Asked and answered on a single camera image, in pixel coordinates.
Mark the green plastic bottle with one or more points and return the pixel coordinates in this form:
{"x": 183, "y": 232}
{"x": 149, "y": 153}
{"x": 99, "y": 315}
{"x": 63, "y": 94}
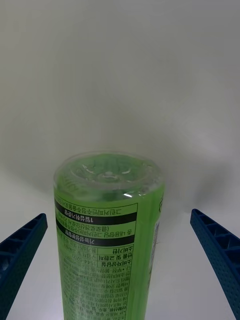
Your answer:
{"x": 105, "y": 245}

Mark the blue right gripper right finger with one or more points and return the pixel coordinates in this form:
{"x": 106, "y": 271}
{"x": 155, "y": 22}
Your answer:
{"x": 222, "y": 252}

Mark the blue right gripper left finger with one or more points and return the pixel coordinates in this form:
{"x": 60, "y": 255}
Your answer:
{"x": 17, "y": 252}

